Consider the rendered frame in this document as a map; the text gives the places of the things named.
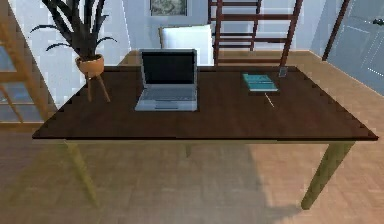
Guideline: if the grey open laptop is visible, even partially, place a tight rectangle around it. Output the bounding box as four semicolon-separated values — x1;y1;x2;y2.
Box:
134;48;200;113

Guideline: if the dark brown wooden table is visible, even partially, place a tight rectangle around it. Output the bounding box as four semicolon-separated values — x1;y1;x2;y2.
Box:
31;65;380;211

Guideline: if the white cushioned chair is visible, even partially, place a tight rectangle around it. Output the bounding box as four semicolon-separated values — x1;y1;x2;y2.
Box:
158;23;215;67

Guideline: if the teal book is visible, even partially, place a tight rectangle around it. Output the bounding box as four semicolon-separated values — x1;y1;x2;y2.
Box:
241;73;279;93

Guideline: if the white pencil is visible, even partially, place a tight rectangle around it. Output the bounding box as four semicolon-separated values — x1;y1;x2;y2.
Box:
264;92;276;108

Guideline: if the dark red ladder shelf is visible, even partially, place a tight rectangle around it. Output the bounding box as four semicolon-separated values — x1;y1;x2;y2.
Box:
207;0;304;67

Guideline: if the dark house plant in pot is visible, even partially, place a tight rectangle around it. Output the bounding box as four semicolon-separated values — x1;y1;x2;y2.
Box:
29;0;118;104

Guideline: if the light wooden shelf unit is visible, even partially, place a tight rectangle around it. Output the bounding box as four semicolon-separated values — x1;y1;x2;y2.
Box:
0;3;58;133

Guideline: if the pale blue room door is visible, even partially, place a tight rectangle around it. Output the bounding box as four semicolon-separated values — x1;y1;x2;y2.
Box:
326;0;384;97

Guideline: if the framed wall picture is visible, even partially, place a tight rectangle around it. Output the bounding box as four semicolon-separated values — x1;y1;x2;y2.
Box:
149;0;188;17

